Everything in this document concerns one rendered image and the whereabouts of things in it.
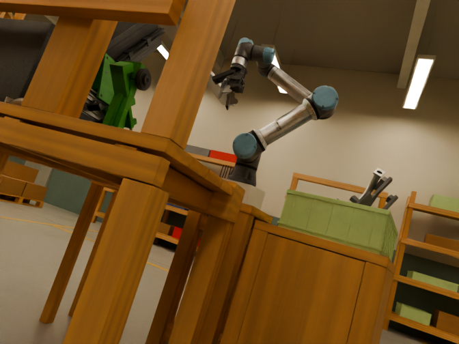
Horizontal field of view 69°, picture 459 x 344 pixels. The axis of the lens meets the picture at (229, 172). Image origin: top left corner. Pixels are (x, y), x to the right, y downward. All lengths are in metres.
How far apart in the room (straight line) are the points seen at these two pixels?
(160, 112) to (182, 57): 0.16
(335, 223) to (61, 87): 1.07
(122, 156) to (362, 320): 0.94
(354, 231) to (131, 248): 0.87
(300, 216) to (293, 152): 5.64
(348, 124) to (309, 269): 5.96
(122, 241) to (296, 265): 0.74
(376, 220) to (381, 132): 5.77
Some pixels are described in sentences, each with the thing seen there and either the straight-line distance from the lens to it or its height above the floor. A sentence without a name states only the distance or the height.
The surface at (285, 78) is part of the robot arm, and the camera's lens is 1.81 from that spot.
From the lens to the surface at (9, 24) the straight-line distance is 1.65.
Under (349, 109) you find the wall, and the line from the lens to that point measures 7.29.
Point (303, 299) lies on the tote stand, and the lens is 1.36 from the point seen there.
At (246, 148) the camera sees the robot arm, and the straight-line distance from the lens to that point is 1.55.
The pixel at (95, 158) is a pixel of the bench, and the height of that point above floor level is 0.79.
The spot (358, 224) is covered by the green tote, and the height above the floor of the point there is 0.88.
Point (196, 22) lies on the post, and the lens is 0.97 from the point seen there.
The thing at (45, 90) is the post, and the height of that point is 0.94.
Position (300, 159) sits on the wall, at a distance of 6.99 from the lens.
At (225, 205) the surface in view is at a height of 0.80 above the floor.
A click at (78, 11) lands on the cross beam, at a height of 1.18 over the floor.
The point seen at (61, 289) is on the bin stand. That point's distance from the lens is 2.03.
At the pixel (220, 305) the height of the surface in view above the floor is 0.40.
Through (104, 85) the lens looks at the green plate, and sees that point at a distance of 1.56.
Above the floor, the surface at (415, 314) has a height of 0.36.
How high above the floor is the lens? 0.71
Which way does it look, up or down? 10 degrees up
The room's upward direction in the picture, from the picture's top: 17 degrees clockwise
